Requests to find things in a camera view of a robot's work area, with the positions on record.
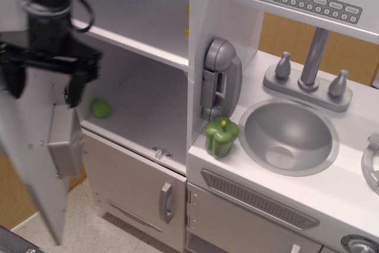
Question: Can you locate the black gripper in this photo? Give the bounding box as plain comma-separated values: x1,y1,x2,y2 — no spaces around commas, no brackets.
1,7,102,108

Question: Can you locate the white fridge door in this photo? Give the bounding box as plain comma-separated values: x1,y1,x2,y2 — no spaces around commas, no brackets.
0,0,83,246

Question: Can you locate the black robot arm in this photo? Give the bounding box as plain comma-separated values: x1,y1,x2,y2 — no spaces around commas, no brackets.
1,0,102,108

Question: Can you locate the white fridge shelf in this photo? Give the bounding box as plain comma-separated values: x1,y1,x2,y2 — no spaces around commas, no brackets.
85,17,189,71

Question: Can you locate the green toy ball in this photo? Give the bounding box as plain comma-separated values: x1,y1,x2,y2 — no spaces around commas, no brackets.
91,100,111,118

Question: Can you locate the silver ice dispenser panel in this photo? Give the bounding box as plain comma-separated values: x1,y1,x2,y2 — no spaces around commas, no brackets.
47,105,83,178

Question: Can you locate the white lower freezer door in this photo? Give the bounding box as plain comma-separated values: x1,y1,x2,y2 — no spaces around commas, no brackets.
83,130,187,252

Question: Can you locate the black case corner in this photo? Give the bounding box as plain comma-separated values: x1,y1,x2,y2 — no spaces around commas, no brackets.
1,226,44,253

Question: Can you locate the green toy bell pepper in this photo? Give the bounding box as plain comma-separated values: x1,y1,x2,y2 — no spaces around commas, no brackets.
205,116,240,158

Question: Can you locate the silver round sink bowl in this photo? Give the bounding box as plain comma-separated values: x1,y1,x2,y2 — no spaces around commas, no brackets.
239,99,339,177

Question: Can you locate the silver vent grille panel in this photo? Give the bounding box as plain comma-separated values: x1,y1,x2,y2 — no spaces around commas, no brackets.
200,169,319,230

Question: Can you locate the silver toy faucet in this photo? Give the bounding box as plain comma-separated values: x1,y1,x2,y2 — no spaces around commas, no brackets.
264,27,352,113

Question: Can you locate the silver oven knob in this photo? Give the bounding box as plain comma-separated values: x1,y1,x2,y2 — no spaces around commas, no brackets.
341,235,378,253

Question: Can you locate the black cable loop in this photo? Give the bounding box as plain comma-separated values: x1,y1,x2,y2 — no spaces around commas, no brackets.
70,0,95,34

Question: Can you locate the silver toy wall phone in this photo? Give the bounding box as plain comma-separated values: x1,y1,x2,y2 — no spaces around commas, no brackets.
201,38,242,121

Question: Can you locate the silver lower freezer handle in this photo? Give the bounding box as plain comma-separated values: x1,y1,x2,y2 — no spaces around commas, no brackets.
159,182,172,225

